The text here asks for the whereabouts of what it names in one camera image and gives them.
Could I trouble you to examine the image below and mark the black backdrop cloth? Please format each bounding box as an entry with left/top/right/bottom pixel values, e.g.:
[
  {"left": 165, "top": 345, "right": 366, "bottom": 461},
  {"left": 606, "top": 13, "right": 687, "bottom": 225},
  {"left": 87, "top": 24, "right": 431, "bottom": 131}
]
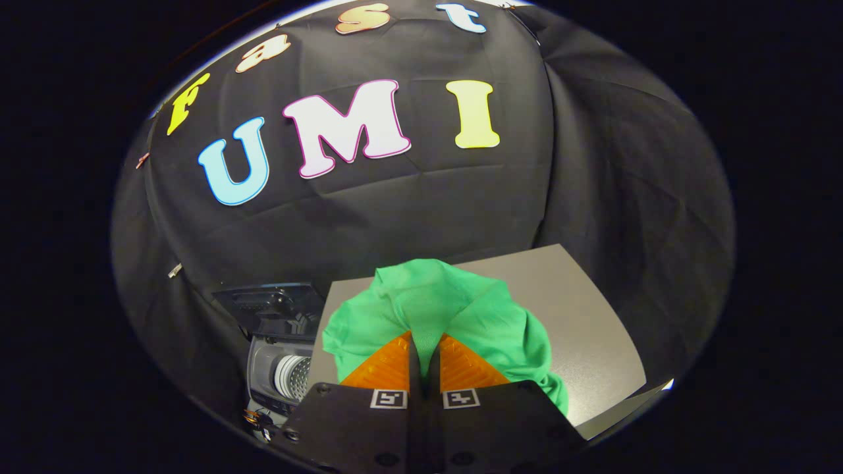
[{"left": 111, "top": 0, "right": 735, "bottom": 422}]

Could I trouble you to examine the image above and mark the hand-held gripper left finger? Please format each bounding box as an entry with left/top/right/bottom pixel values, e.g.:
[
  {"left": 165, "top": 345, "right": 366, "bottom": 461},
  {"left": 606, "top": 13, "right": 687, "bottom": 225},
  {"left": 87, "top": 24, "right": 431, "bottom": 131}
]
[{"left": 267, "top": 331, "right": 424, "bottom": 474}]

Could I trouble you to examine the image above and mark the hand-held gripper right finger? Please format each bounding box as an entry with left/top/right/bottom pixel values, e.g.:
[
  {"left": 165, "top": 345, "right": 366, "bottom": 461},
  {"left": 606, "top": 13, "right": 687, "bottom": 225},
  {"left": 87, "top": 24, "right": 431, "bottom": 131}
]
[{"left": 423, "top": 332, "right": 588, "bottom": 474}]

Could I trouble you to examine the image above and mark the grey washing machine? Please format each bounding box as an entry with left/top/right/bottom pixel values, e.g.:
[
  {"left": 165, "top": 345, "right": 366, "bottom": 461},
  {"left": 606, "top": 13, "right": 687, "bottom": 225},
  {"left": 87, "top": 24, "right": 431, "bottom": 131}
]
[{"left": 245, "top": 316, "right": 323, "bottom": 443}]

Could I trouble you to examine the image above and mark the green polo shirt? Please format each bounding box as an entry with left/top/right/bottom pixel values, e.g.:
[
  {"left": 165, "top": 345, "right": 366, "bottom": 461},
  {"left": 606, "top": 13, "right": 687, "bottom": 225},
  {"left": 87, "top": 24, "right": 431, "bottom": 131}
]
[{"left": 321, "top": 258, "right": 569, "bottom": 417}]

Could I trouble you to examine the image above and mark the grey cabinet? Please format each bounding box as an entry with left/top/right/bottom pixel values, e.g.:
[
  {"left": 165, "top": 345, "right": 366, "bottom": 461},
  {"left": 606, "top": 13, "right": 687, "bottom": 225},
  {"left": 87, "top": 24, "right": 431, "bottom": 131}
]
[{"left": 308, "top": 244, "right": 647, "bottom": 442}]

